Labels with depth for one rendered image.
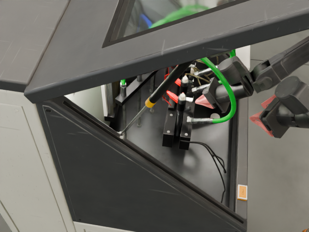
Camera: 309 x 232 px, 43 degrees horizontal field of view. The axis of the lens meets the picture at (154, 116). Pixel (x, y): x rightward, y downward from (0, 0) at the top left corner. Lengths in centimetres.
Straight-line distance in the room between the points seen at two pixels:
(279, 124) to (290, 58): 28
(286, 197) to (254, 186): 19
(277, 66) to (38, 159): 71
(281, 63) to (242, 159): 41
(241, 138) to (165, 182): 49
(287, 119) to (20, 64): 60
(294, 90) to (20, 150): 70
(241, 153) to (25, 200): 76
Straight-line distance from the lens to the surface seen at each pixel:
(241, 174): 137
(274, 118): 92
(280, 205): 247
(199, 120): 120
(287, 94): 82
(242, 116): 152
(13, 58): 92
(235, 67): 115
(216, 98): 122
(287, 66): 116
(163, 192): 111
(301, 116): 87
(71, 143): 99
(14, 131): 103
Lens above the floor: 210
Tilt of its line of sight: 52 degrees down
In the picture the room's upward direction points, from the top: 3 degrees clockwise
